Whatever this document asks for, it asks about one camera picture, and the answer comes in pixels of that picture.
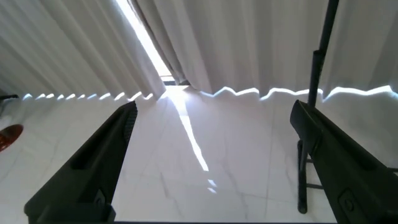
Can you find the black clothes rack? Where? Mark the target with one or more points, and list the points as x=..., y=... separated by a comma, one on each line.
x=317, y=71

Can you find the window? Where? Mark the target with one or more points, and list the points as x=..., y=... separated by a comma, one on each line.
x=149, y=46

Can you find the black object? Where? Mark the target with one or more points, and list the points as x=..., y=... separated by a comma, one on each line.
x=7, y=96

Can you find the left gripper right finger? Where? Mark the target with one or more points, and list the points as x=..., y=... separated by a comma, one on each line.
x=351, y=180

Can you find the white curtain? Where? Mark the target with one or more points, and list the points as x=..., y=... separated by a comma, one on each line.
x=248, y=40
x=71, y=46

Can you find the red round object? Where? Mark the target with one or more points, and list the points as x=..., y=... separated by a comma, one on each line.
x=9, y=136

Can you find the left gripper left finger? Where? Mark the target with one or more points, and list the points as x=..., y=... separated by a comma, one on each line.
x=90, y=174

